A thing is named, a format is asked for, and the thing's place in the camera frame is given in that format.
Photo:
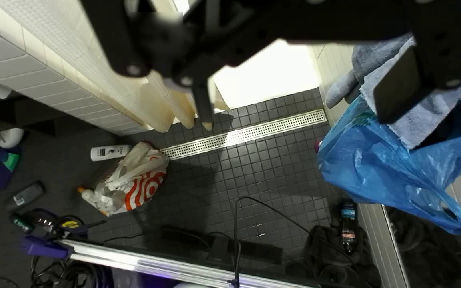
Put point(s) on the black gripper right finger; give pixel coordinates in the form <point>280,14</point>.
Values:
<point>432,62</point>

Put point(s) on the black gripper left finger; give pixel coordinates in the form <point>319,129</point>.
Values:
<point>136,40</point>

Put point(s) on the blue terry towel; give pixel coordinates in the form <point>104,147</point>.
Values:
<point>370,62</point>

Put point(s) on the white shower curtain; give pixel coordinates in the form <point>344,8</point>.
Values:
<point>63,27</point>

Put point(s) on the white bottle on floor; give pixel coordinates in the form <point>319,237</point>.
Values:
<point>107,152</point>

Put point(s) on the blue plastic bag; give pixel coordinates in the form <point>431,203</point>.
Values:
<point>372,165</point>

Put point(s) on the red white plastic bag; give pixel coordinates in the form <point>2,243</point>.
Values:
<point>131,184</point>

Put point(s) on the metal floor drain strip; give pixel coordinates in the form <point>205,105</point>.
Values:
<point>245,134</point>

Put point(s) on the dark grey bottle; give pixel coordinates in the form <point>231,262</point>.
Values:
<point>27,193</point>

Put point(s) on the aluminium tripod rail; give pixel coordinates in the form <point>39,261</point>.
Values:
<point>123,259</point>

